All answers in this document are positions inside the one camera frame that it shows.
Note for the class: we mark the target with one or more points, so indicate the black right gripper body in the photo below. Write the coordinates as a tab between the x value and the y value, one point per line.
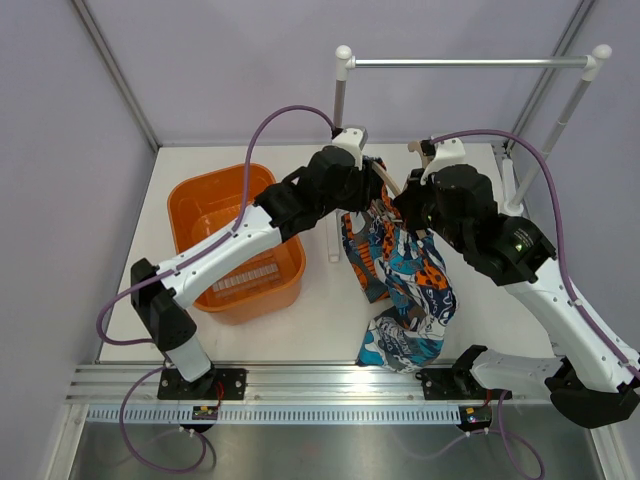
422	211

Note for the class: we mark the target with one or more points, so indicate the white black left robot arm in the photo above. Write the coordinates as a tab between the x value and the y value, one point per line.
332	180

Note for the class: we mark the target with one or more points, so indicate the silver white clothes rack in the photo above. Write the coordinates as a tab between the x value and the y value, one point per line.
590	65

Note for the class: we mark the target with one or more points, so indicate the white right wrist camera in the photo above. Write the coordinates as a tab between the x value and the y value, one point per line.
442	154

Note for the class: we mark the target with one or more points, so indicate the wooden clothes hanger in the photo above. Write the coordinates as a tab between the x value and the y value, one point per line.
398	162

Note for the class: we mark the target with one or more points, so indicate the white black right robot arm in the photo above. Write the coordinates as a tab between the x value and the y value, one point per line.
593	382

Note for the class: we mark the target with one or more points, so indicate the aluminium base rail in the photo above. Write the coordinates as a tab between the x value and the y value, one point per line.
264	384

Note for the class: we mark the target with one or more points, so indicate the orange plastic basket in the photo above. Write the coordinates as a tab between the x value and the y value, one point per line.
270	281

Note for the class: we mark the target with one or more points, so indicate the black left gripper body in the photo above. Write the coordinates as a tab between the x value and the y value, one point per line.
353	197

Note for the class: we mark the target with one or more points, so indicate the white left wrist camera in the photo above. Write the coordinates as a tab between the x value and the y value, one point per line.
353	140

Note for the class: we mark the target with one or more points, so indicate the colourful patterned shorts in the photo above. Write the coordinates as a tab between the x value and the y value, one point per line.
407	269

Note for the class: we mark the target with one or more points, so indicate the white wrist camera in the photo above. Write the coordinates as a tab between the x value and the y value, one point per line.
442	154
353	140

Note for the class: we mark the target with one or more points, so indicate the white slotted cable duct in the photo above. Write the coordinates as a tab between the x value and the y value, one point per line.
278	415

